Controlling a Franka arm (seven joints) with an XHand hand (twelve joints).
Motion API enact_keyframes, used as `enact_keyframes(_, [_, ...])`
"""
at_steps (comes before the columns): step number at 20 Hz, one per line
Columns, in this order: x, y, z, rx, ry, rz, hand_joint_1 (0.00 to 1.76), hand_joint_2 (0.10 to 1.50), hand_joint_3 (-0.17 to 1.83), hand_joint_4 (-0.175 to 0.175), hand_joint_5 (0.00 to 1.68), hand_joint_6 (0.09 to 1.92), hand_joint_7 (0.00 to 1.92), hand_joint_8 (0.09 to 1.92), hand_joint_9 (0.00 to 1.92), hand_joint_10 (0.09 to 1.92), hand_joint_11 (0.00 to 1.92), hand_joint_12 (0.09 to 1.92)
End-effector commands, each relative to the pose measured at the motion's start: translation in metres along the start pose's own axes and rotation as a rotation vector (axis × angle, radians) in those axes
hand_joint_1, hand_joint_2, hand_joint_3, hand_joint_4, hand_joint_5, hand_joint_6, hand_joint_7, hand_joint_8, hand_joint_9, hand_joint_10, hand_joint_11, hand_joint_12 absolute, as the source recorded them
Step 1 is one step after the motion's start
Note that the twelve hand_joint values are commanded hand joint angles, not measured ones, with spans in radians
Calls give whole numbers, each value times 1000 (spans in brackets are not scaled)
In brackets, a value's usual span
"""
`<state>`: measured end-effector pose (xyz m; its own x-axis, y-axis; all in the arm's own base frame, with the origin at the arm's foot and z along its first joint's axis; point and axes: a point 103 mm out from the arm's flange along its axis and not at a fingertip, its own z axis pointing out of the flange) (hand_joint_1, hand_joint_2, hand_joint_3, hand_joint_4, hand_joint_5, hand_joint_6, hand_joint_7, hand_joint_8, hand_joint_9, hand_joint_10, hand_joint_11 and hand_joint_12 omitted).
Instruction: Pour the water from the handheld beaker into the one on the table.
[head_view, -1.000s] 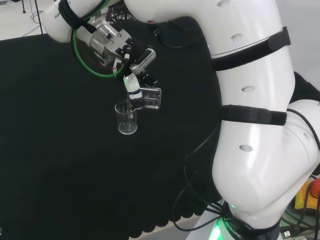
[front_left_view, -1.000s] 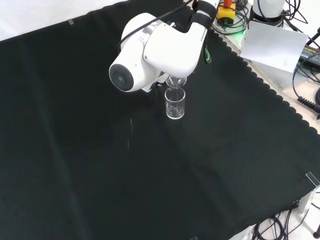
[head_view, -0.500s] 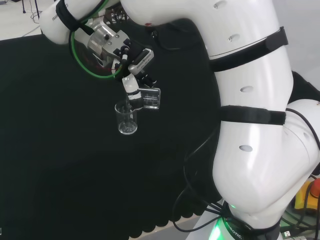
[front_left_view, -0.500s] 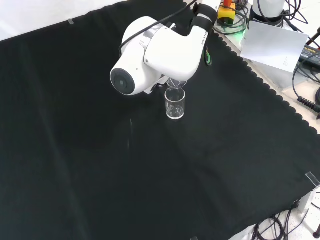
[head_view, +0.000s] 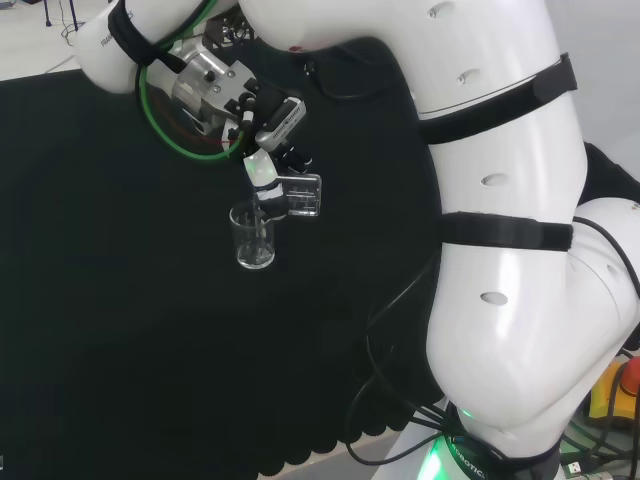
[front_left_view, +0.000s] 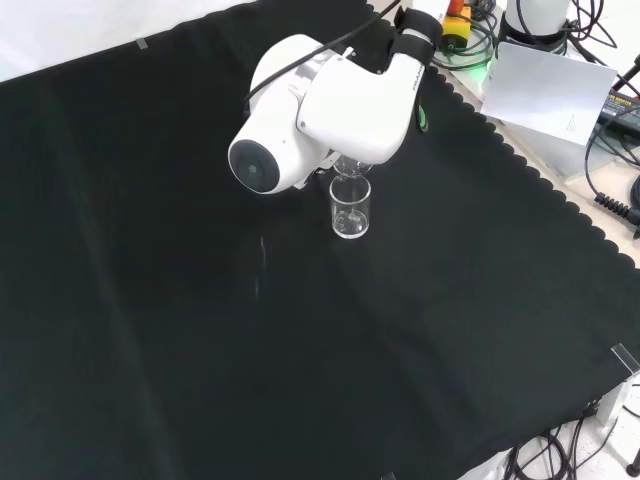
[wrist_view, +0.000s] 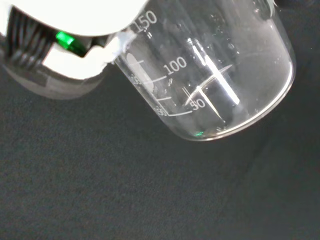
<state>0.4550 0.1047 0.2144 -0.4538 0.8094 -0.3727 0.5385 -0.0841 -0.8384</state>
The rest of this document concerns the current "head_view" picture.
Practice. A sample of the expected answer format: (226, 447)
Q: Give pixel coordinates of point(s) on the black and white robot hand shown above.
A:
(260, 170)

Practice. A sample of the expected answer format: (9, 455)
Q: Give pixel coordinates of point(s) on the large clear glass beaker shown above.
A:
(302, 197)

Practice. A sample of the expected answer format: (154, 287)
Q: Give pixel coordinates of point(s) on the small clear glass beaker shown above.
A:
(252, 250)

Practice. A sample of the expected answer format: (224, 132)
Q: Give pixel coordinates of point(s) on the black bench cloth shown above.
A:
(100, 300)

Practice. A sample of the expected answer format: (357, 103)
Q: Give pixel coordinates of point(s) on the black tripod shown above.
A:
(73, 15)

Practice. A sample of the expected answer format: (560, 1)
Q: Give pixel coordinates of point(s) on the yellow stop button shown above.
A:
(602, 400)

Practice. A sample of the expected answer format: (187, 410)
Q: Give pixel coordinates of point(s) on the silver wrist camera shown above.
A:
(282, 125)

